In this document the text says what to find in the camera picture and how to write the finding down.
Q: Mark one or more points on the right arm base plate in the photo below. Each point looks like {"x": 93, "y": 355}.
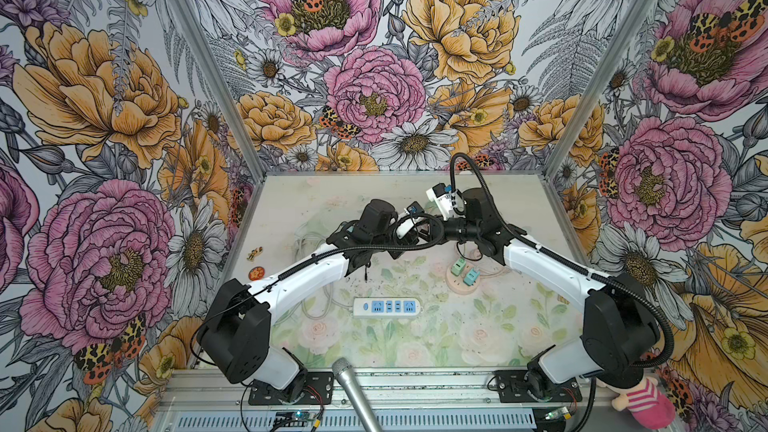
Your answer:
{"x": 528, "y": 386}

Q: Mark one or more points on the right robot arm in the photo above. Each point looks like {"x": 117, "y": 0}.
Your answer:
{"x": 619, "y": 323}

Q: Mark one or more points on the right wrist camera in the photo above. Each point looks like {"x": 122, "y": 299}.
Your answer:
{"x": 449, "y": 202}

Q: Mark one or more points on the red round sticker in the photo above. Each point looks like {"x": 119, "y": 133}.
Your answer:
{"x": 256, "y": 274}

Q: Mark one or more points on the teal USB charger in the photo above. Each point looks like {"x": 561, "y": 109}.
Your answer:
{"x": 471, "y": 277}

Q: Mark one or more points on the silver microphone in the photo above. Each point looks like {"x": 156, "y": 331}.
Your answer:
{"x": 346, "y": 376}

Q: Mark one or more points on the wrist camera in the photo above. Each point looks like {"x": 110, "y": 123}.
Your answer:
{"x": 408, "y": 219}
{"x": 449, "y": 202}

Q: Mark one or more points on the small green circuit board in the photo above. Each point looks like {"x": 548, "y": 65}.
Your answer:
{"x": 300, "y": 418}

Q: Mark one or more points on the pink plush toy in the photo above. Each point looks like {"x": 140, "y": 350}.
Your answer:
{"x": 645, "y": 402}

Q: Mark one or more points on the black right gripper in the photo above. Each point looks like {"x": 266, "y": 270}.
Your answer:
{"x": 444, "y": 232}

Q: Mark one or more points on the aluminium front rail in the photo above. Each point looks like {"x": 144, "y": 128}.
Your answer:
{"x": 416, "y": 399}

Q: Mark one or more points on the pink round power socket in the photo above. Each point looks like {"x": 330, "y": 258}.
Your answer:
{"x": 456, "y": 285}

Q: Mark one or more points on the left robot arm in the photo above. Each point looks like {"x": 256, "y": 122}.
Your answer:
{"x": 236, "y": 333}

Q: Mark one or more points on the clown sticker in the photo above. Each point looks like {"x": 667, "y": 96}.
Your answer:
{"x": 254, "y": 253}

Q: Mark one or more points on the white blue power strip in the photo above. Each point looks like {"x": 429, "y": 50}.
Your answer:
{"x": 386, "y": 307}

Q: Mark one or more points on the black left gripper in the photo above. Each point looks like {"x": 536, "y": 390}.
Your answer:
{"x": 395, "y": 254}

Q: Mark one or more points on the green USB charger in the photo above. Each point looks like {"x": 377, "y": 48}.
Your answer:
{"x": 458, "y": 267}

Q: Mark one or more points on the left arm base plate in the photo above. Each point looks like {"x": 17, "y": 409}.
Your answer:
{"x": 300, "y": 387}

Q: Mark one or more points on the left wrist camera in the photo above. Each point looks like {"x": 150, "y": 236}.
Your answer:
{"x": 408, "y": 219}

